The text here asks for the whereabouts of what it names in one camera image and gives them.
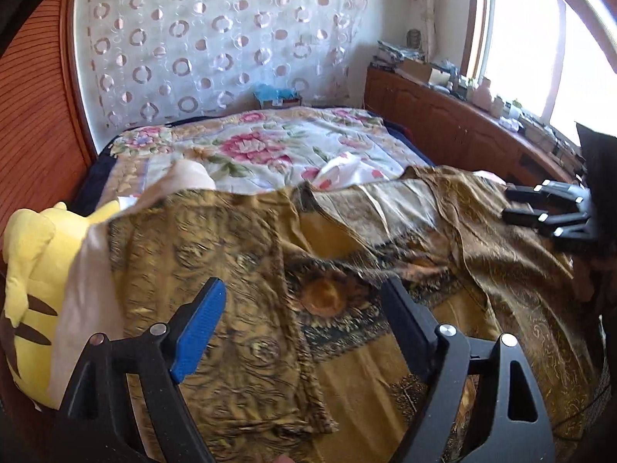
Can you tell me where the golden brown patterned garment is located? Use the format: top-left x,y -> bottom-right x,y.
107,167 -> 598,462

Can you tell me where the cardboard box on cabinet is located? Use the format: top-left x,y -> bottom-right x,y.
398,59 -> 450,86

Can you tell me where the white circle-patterned curtain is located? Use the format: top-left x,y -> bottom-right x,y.
74,0 -> 368,144

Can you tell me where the floral bed quilt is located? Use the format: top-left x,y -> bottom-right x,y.
98,105 -> 433,204

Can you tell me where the white strawberry flower garment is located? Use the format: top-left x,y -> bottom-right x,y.
307,152 -> 404,190

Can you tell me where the stack of papers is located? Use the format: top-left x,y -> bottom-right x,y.
376,40 -> 426,64

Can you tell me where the window with wooden frame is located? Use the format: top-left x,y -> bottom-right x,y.
463,0 -> 616,143

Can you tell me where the pink folded cloth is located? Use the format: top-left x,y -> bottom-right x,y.
47,160 -> 216,407

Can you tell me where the long wooden cabinet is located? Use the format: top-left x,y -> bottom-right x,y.
364,67 -> 574,186

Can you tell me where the blue tissue box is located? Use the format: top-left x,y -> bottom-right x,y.
253,84 -> 302,110

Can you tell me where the yellow plush toy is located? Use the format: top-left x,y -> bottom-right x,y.
1,199 -> 120,409

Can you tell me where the pink white bottle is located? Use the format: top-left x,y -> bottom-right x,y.
472,76 -> 492,112

